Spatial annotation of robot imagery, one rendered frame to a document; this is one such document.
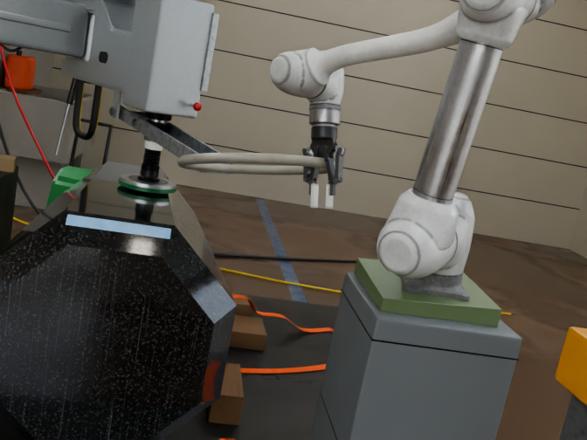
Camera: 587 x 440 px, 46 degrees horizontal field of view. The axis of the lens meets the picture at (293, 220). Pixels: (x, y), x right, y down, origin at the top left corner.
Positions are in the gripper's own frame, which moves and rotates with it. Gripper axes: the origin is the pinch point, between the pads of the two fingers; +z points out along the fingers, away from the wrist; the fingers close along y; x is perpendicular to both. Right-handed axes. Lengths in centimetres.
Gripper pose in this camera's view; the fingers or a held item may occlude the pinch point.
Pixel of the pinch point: (321, 196)
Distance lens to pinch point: 198.2
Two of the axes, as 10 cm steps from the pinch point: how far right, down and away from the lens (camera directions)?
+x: -5.7, -0.1, -8.2
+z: -0.3, 10.0, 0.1
